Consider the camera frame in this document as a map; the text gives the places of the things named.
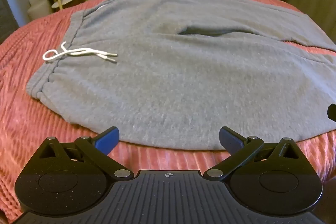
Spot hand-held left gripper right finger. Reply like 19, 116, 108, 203
203, 126, 303, 180

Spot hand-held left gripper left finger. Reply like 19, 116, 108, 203
31, 126, 135, 180

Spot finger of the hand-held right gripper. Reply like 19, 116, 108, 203
327, 103, 336, 121

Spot pink ribbed blanket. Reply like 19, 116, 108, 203
0, 0, 336, 224

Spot white round pouf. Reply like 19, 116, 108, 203
27, 0, 54, 21

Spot grey sweat pants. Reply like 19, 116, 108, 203
26, 0, 336, 151

